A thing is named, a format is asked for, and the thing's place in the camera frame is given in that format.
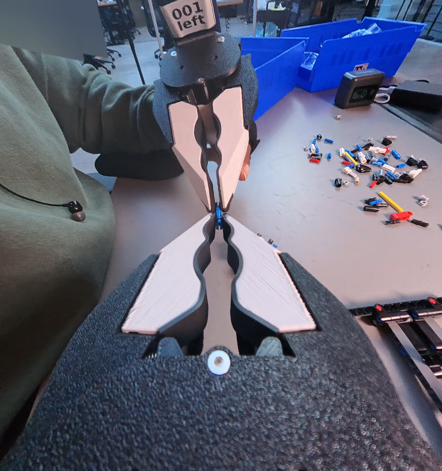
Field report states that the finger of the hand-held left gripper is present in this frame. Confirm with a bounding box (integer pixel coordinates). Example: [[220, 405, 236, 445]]
[[209, 87, 251, 207], [168, 100, 216, 212]]

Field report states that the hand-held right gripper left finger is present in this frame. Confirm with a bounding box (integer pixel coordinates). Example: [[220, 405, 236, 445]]
[[122, 214, 210, 335]]

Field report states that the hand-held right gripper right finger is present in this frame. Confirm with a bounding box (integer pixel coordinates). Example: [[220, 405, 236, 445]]
[[223, 214, 317, 332]]

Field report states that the black toy vehicle chassis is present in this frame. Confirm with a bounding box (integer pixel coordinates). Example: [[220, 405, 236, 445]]
[[350, 296, 442, 435]]

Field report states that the person's left forearm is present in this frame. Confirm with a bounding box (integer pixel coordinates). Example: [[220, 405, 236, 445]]
[[15, 43, 170, 159]]

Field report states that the grey desk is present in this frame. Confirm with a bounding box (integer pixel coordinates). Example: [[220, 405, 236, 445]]
[[30, 41, 442, 471]]

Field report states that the person's left hand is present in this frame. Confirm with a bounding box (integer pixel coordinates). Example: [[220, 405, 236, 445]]
[[238, 142, 252, 182]]

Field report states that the person's green sweater torso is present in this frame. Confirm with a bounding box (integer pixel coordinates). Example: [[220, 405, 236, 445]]
[[0, 41, 118, 460]]

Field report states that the small black electronic device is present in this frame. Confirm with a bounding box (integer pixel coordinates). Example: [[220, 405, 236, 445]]
[[334, 69, 386, 109]]

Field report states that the pile of small toy brick parts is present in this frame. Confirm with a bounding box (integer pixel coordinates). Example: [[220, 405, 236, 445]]
[[307, 134, 442, 236]]

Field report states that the black power adapter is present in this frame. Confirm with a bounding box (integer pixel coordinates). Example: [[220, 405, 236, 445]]
[[390, 80, 442, 112]]

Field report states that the black earphone cable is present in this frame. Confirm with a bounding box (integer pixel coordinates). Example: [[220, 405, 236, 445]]
[[0, 170, 87, 222]]

